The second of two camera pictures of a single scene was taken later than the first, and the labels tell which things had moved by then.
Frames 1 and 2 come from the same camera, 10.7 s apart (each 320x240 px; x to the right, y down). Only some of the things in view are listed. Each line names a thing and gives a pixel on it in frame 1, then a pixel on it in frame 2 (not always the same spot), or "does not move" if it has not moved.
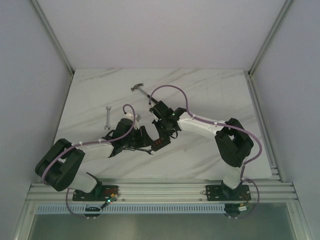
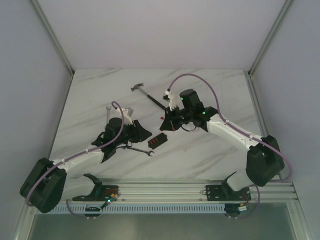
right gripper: x=163 y=135 → x=168 y=125
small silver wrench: x=107 y=126 does not move
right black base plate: x=221 y=192 does not move
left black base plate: x=101 y=193 does not move
